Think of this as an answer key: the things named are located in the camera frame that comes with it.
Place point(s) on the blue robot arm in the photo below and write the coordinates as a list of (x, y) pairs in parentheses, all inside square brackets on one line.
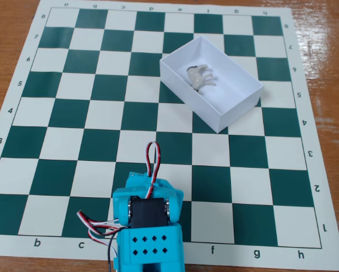
[(152, 249)]

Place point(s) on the white open cardboard box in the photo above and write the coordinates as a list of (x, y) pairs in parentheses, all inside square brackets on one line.
[(237, 93)]

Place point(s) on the white toy horse figurine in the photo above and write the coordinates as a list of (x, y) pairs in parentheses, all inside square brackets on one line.
[(197, 77)]

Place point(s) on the green and cream chessboard mat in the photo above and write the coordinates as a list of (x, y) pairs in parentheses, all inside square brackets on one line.
[(73, 141)]

